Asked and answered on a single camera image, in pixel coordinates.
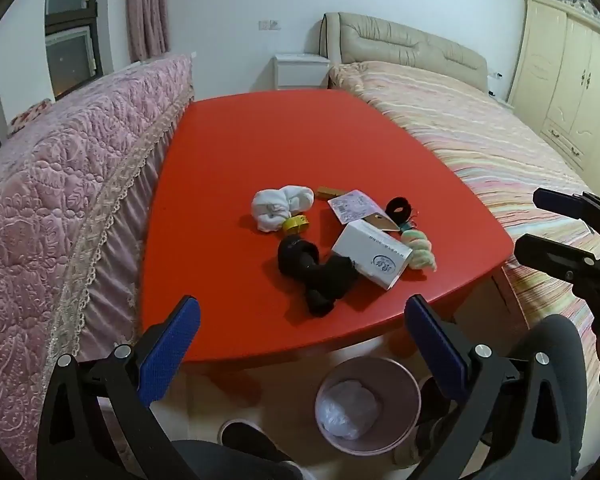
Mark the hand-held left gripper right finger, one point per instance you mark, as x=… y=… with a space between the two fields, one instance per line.
x=437 y=350

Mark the white nightstand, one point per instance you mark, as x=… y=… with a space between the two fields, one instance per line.
x=300 y=72

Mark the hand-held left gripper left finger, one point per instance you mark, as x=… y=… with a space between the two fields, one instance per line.
x=172 y=350

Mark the yellow tape roll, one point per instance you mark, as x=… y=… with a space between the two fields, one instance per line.
x=296 y=224

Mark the white cardboard box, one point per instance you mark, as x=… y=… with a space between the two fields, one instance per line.
x=370 y=252

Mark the pink curtain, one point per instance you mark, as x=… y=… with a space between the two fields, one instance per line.
x=147 y=10

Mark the dark framed window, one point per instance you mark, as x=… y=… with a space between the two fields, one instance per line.
x=72 y=55

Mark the white wall socket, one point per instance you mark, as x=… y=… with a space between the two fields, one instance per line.
x=269 y=24
x=495 y=76

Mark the bed with striped cover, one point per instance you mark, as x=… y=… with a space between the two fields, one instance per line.
x=470 y=135

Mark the pink trash bin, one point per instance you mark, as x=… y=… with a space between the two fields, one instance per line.
x=400 y=385

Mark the brown wooden stick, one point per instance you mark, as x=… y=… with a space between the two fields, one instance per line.
x=330 y=192

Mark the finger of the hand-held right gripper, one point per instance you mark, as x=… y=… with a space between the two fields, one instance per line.
x=550 y=255
x=560 y=201

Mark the red floral cushion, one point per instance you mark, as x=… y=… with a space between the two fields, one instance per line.
x=30 y=115

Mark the pink slipper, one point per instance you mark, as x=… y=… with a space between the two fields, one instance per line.
x=242 y=430

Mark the white sock ball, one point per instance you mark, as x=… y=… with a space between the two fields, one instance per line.
x=275 y=207

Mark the person's left leg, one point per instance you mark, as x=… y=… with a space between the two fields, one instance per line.
x=240 y=457

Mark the pink cartoon printed card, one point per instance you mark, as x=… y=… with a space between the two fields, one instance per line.
x=352 y=205

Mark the brown paper tag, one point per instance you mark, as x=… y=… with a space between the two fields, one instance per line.
x=380 y=221

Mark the red table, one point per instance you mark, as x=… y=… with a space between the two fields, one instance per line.
x=240 y=150

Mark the beige padded headboard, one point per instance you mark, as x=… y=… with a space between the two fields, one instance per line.
x=405 y=42

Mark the cream wardrobe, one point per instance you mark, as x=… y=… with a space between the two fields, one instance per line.
x=565 y=75

